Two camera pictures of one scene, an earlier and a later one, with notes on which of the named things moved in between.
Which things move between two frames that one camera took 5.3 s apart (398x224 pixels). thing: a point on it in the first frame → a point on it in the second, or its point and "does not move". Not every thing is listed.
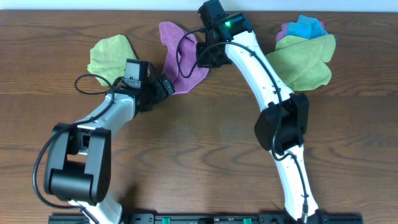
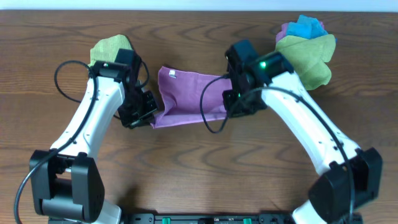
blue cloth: [306, 27] does not move
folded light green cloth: [108, 58] does not move
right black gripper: [204, 62] → [227, 98]
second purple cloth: [283, 33] does not move
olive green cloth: [301, 61] does not move
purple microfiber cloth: [181, 65] → [181, 93]
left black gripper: [162, 92] → [134, 117]
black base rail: [209, 218] does not move
